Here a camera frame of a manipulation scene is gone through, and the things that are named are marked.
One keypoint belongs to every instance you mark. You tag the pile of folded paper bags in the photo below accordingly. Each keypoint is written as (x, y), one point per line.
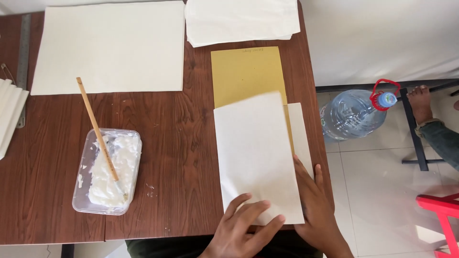
(10, 111)

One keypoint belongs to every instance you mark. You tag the steel ruler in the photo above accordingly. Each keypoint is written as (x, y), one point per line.
(23, 53)

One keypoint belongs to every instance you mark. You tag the metal safety pin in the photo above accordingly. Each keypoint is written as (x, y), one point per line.
(8, 73)

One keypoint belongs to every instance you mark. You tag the stack of white paper sheets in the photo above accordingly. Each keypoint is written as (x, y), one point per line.
(242, 19)

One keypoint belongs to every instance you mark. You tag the clear plastic glue container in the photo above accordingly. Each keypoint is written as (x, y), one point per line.
(82, 186)

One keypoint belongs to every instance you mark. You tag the person's left hand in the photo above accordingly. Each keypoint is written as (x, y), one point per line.
(236, 236)

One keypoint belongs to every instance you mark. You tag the red plastic stool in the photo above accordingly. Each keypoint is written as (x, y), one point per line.
(443, 211)

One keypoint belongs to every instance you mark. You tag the large white paper sheet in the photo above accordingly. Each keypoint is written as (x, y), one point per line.
(107, 48)

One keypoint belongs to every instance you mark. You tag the person's dark green clothing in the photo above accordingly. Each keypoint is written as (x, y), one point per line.
(168, 249)

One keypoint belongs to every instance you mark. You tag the person's right hand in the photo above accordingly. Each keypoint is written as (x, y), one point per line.
(319, 215)

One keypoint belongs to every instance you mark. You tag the yellow-brown cardboard template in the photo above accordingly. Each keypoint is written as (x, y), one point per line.
(247, 75)

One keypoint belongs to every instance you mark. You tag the large clear water bottle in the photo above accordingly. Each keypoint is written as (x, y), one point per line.
(353, 114)

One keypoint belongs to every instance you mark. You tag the white glue paste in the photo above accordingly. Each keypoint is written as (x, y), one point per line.
(123, 161)

